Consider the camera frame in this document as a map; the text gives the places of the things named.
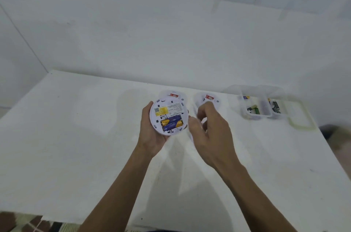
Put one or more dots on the blue and yellow battery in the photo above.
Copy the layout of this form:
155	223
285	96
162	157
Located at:
171	122
172	128

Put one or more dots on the person's right forearm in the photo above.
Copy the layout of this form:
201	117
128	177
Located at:
255	204

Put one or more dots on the clear lid with green rim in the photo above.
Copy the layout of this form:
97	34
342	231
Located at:
311	125

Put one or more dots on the cream fabric with pink dots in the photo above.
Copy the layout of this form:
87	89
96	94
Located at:
340	146

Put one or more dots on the pile of assorted batteries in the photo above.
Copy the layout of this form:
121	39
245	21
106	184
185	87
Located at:
252	109

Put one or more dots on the person's right hand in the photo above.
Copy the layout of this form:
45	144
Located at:
216	144

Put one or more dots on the clear plastic container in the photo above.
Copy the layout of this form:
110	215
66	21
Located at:
233	92
285	103

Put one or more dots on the black battery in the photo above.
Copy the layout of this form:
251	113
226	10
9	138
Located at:
275	106

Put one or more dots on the white smoke detector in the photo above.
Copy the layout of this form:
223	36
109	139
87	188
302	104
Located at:
164	94
216	103
175	108

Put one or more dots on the person's left forearm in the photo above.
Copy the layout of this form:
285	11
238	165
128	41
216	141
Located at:
115	199

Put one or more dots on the person's left hand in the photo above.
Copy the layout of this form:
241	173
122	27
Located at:
149	141

